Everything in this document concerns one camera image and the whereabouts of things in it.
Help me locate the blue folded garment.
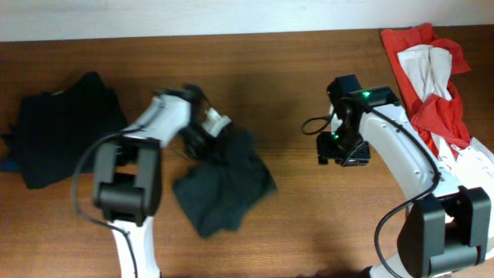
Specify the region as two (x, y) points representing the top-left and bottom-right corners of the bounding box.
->
(0, 158), (19, 173)

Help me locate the white t-shirt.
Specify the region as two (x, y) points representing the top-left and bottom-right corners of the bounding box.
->
(398, 45), (493, 191)

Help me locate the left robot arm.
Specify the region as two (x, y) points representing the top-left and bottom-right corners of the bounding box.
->
(92, 85), (232, 277)

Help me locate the dark green t-shirt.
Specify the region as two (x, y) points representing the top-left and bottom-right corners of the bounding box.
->
(173, 125), (277, 239)

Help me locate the folded black clothes stack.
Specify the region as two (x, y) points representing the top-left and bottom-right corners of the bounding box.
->
(1, 72), (128, 189)

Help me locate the red t-shirt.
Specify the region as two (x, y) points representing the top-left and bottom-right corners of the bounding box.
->
(381, 23), (471, 161)

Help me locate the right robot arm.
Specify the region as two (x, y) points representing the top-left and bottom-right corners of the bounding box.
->
(316, 75), (493, 277)

